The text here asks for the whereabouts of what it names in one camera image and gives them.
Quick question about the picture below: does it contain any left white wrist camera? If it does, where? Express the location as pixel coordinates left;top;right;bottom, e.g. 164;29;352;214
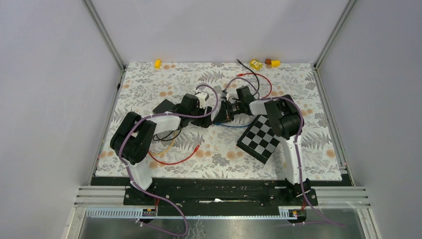
195;91;209;109

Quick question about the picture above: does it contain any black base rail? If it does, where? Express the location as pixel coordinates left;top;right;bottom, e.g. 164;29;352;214
78;177;351;217

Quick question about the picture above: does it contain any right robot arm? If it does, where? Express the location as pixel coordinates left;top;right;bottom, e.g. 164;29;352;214
213;86;310;205

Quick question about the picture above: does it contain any black ethernet cable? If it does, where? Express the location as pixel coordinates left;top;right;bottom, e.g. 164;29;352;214
236;59;261;90

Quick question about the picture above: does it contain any purple cable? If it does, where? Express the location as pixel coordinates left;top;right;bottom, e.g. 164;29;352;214
222;77;345;228
118;84;219;238

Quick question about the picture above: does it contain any checkered chess board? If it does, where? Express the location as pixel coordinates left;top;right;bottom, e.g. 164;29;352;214
236;115;281;164

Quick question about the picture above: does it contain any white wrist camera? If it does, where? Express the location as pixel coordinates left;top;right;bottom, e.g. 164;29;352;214
221;90;236;104
195;91;209;109

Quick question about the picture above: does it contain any black looped cable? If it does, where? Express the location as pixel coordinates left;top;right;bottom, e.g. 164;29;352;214
152;128;182;142

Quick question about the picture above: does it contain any yellow ethernet cable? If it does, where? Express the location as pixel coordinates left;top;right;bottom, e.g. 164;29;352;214
150;128;179;157

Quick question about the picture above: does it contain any yellow block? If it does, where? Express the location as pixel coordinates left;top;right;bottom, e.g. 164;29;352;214
270;60;281;68
154;59;162;69

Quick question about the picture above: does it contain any yellow block left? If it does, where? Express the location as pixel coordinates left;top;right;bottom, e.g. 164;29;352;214
154;59;162;69

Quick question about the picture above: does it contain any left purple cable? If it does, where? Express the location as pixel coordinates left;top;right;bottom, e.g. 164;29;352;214
118;84;219;238

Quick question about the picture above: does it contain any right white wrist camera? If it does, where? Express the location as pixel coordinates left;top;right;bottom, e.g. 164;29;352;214
221;90;236;104

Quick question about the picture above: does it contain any yellow block right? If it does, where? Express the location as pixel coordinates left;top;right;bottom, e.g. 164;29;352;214
270;60;281;68

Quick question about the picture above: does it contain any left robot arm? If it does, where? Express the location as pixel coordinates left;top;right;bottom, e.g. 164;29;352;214
109;92;212;205

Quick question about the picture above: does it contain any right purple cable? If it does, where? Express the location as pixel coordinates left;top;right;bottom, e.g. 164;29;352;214
222;77;345;228

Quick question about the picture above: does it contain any black router box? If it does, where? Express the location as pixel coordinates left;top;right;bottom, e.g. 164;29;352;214
152;99;179;114

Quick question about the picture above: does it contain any yellow patterned cube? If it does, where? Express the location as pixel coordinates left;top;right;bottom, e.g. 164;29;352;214
249;59;263;70

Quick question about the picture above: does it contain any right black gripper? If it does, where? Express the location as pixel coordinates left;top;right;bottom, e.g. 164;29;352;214
213;101;243;125

